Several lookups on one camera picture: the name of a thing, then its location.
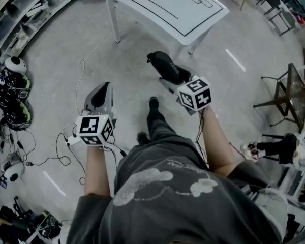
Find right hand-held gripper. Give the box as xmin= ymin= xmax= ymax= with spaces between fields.
xmin=158 ymin=65 xmax=212 ymax=116

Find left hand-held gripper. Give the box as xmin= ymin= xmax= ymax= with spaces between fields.
xmin=75 ymin=81 xmax=118 ymax=147

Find black zippered carrying case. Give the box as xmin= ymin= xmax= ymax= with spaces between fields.
xmin=146 ymin=50 xmax=193 ymax=85

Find person's left forearm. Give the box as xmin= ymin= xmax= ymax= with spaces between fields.
xmin=83 ymin=144 xmax=111 ymax=197

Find person's right forearm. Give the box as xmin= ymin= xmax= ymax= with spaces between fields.
xmin=198 ymin=105 xmax=237 ymax=179

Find person's right black shoe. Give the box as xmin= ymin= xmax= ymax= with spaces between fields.
xmin=148 ymin=96 xmax=160 ymax=109

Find person's black shoe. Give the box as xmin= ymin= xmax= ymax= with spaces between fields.
xmin=148 ymin=96 xmax=160 ymax=109
xmin=136 ymin=132 xmax=151 ymax=146

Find white power adapter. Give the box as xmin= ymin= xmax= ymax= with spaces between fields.
xmin=66 ymin=135 xmax=82 ymax=147

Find person's dark trousers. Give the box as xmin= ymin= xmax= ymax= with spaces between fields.
xmin=145 ymin=107 xmax=194 ymax=149

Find white floor tape strip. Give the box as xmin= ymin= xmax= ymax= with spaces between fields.
xmin=225 ymin=48 xmax=247 ymax=73
xmin=43 ymin=170 xmax=67 ymax=197

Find person's left black shoe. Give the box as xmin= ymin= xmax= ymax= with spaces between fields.
xmin=136 ymin=132 xmax=151 ymax=146

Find white table with black lines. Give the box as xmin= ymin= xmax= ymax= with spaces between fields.
xmin=98 ymin=0 xmax=231 ymax=56

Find white helmet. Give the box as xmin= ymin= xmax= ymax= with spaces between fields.
xmin=4 ymin=56 xmax=27 ymax=75
xmin=2 ymin=152 xmax=25 ymax=183

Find brown metal mesh table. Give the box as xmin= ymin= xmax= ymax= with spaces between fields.
xmin=253 ymin=63 xmax=305 ymax=134

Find person's dark grey printed shirt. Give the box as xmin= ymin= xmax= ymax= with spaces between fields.
xmin=65 ymin=135 xmax=288 ymax=244

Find white low rack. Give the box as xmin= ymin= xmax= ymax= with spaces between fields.
xmin=278 ymin=161 xmax=305 ymax=210

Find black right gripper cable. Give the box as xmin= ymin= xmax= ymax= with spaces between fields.
xmin=195 ymin=109 xmax=210 ymax=169

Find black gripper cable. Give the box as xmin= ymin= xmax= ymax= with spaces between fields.
xmin=195 ymin=109 xmax=210 ymax=169
xmin=101 ymin=140 xmax=128 ymax=158

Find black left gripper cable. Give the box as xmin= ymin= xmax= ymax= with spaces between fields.
xmin=101 ymin=140 xmax=128 ymax=158

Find white power strip with cables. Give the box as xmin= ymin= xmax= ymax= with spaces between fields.
xmin=55 ymin=132 xmax=87 ymax=185

